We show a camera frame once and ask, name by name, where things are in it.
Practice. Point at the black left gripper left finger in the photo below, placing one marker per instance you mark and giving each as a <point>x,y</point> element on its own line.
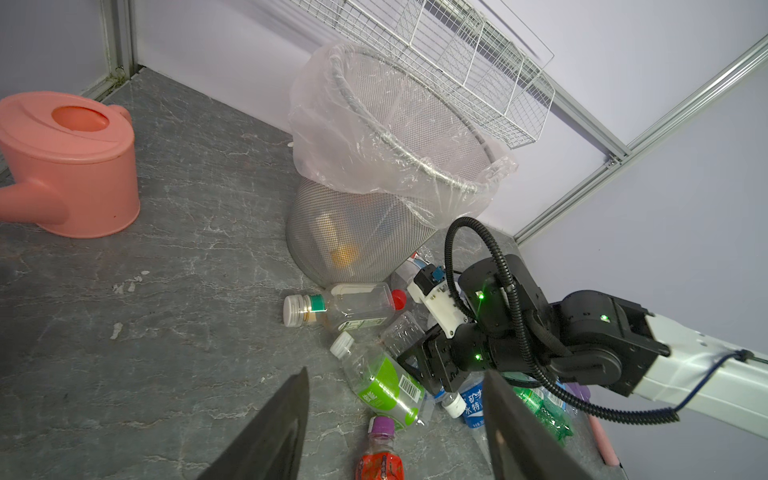
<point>270,446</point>

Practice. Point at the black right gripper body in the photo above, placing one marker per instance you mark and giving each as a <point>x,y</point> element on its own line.
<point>442,363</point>

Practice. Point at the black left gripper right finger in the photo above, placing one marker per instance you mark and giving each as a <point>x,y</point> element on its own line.
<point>519,446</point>

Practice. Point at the green label clear bottle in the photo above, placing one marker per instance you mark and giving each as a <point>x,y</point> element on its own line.
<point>381,383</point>

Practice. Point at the square clear green-band bottle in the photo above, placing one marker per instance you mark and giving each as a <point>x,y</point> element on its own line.
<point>345,306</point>

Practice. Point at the red cap brown bottle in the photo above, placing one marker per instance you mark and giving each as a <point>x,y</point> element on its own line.
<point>380,461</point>

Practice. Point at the orange label bottle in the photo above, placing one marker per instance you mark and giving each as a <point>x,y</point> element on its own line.
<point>338,249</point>

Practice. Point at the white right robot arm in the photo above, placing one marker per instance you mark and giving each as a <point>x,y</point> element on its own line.
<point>601,354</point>

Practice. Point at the grey mesh waste bin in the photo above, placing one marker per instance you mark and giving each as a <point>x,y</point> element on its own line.
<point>386,231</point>

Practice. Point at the clear plastic bin liner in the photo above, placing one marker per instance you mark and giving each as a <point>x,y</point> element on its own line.
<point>363,124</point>

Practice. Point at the green soda bottle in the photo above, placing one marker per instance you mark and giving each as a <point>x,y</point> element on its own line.
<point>551,415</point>

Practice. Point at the white cap blue bottle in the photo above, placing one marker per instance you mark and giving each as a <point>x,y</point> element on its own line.
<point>467,404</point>

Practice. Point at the purple pink toy spade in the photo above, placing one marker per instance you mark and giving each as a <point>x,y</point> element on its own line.
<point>600,436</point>

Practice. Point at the pink plastic watering can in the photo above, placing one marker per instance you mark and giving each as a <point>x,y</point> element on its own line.
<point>73,164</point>

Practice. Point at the white wire wall shelf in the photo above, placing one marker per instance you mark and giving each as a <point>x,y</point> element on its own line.
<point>455,48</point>

